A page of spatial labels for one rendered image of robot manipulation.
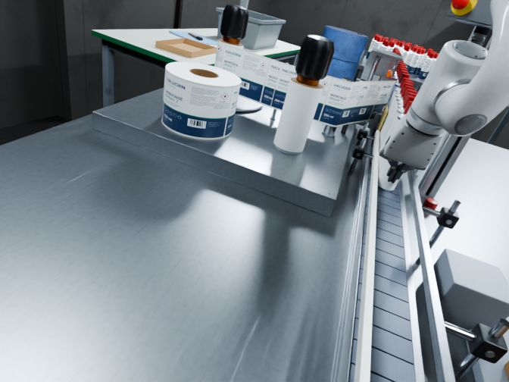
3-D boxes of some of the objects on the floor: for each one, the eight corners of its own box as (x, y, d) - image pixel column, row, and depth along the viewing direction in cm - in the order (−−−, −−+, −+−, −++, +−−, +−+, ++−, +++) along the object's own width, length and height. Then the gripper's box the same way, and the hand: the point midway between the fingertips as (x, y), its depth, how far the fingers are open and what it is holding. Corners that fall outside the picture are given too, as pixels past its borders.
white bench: (226, 101, 399) (239, 28, 358) (283, 123, 378) (304, 48, 337) (95, 148, 245) (91, 29, 204) (179, 189, 224) (194, 67, 183)
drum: (350, 101, 528) (374, 36, 479) (338, 108, 478) (363, 36, 428) (313, 88, 549) (332, 24, 499) (298, 94, 498) (318, 23, 449)
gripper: (388, 119, 69) (358, 178, 83) (464, 142, 66) (420, 200, 80) (393, 99, 73) (363, 158, 87) (464, 120, 71) (422, 178, 85)
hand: (394, 173), depth 82 cm, fingers closed, pressing on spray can
